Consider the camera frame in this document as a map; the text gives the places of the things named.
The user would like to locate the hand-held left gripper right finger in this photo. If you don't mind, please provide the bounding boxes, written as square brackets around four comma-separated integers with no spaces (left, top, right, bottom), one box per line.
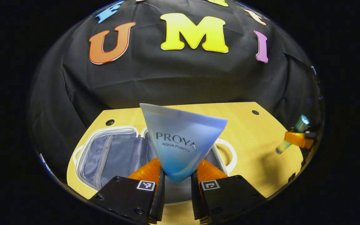
[191,159,268,225]

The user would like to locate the blue white cosmetic tube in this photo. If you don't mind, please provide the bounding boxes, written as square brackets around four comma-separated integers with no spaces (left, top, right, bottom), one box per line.
[139,103,228,183]

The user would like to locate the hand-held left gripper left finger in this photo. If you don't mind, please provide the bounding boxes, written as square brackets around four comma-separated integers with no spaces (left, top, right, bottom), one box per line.
[89,158,165,225]

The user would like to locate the clear blue toner bottle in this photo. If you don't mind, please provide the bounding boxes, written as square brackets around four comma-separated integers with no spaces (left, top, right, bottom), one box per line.
[275,114,310,155]

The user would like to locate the white suitcase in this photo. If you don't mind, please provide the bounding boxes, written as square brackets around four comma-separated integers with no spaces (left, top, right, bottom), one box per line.
[73,126,238,205]

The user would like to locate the black backdrop cloth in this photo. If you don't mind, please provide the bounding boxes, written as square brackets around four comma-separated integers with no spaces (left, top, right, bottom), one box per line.
[27,0,326,185]

